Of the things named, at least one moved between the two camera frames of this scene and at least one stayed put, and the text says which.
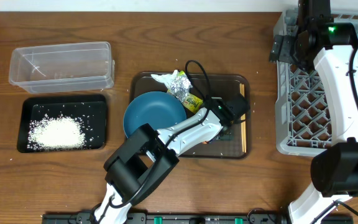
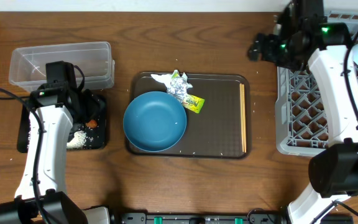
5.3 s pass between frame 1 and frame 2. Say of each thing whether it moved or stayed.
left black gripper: moved
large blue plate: stayed
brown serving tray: stayed
